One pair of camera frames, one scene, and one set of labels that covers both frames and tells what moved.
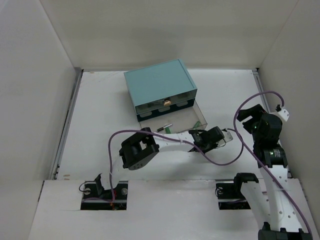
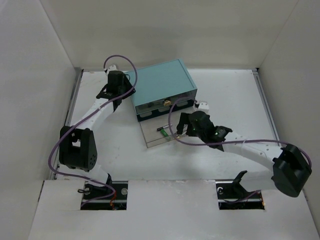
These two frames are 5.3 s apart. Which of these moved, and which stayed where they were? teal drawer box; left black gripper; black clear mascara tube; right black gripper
Moved: right black gripper; left black gripper
Stayed: black clear mascara tube; teal drawer box
